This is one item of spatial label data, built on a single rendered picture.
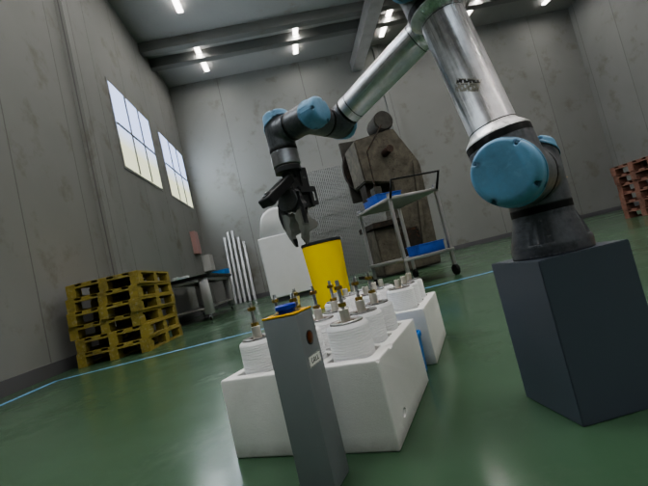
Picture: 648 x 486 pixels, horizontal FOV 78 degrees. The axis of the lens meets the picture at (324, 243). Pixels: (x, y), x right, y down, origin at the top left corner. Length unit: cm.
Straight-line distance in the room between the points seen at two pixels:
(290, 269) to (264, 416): 601
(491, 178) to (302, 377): 47
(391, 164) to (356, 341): 601
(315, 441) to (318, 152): 1123
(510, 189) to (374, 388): 45
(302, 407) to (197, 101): 1211
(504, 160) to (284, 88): 1188
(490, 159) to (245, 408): 73
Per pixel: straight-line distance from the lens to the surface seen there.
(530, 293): 87
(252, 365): 99
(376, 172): 666
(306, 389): 74
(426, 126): 1265
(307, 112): 102
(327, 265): 383
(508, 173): 74
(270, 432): 98
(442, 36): 85
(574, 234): 88
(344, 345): 87
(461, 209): 1237
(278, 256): 694
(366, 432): 88
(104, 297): 444
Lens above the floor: 38
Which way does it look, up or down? 4 degrees up
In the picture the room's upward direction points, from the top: 14 degrees counter-clockwise
